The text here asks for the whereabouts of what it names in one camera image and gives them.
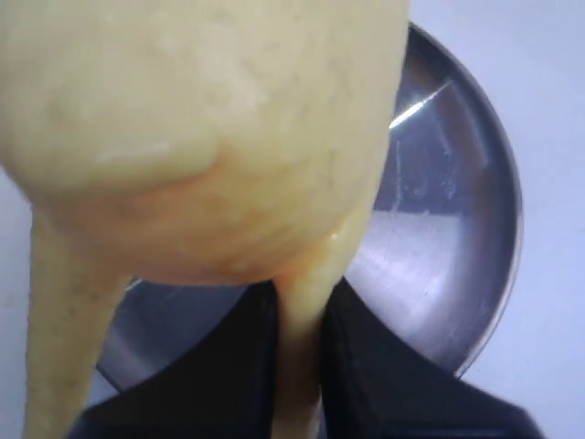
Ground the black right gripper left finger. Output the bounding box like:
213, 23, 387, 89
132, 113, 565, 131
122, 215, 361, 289
70, 281, 278, 438

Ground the round stainless steel plate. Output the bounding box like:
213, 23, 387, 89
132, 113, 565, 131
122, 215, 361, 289
93, 20, 525, 394

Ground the yellow rubber chicken toy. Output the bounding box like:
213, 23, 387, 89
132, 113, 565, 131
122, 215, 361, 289
1, 1, 410, 438

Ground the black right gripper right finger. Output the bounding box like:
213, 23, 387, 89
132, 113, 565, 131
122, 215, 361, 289
320, 281, 543, 438

